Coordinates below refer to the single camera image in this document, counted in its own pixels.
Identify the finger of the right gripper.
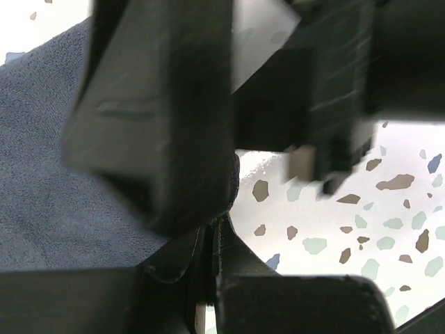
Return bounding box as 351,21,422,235
62,1,234,238

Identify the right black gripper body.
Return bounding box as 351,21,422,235
234,1,444,195

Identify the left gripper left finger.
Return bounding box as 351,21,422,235
1,228,209,333

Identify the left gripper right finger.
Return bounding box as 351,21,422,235
211,215,395,333

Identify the dark grey towel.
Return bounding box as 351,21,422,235
0,17,241,272

